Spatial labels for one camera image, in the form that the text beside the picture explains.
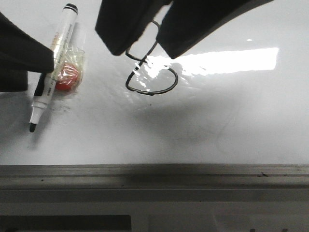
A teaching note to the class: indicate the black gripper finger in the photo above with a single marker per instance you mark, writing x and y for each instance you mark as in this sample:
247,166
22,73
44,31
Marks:
187,22
20,53
121,22

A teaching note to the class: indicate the red round magnet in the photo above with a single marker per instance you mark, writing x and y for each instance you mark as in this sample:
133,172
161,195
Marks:
68,77

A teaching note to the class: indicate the white black whiteboard marker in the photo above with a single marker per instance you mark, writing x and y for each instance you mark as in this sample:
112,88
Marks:
47,81

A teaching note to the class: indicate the clear adhesive tape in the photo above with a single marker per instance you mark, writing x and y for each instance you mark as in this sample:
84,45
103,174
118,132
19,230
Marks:
66,52

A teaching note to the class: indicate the grey aluminium whiteboard frame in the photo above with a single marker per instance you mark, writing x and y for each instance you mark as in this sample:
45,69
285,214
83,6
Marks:
154,176

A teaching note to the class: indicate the white whiteboard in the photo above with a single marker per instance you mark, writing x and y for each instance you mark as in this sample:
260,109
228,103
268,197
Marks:
242,97

